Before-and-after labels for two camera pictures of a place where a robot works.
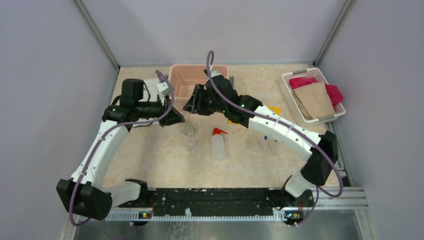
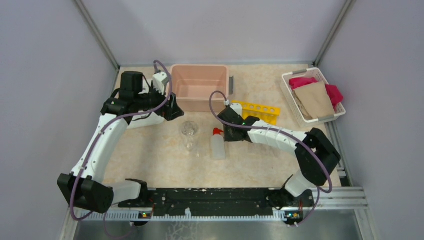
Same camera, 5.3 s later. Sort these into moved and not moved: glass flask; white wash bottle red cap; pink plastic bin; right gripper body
Moved: right gripper body
Not moved: white wash bottle red cap; glass flask; pink plastic bin
